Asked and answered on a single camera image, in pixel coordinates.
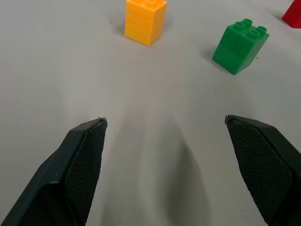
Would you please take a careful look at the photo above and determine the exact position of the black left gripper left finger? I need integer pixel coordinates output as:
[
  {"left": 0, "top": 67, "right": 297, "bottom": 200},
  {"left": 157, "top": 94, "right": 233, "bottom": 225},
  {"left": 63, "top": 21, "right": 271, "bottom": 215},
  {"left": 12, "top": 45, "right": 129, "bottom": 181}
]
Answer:
[{"left": 0, "top": 117, "right": 109, "bottom": 226}]

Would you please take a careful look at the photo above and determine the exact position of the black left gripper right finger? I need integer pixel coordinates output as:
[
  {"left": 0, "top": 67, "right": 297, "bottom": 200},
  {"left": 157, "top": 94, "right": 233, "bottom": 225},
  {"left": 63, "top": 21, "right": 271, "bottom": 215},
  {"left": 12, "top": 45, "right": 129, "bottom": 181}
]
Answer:
[{"left": 224, "top": 114, "right": 301, "bottom": 226}]

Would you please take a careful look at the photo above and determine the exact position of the yellow toy brick block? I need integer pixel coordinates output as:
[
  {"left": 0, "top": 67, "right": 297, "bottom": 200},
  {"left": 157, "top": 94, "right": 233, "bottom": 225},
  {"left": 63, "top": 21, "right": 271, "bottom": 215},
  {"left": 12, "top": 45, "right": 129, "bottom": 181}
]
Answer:
[{"left": 124, "top": 0, "right": 168, "bottom": 47}]

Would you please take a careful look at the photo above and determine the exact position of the green toy brick block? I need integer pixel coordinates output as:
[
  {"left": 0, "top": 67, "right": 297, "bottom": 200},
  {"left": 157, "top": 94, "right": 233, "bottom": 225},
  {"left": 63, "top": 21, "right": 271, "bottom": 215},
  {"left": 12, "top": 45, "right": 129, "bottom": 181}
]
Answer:
[{"left": 211, "top": 18, "right": 270, "bottom": 76}]

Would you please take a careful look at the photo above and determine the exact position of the red toy brick block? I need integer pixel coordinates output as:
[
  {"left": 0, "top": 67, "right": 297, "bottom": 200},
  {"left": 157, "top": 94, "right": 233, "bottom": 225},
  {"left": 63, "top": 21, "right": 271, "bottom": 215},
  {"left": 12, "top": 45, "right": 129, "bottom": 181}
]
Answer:
[{"left": 281, "top": 0, "right": 301, "bottom": 29}]

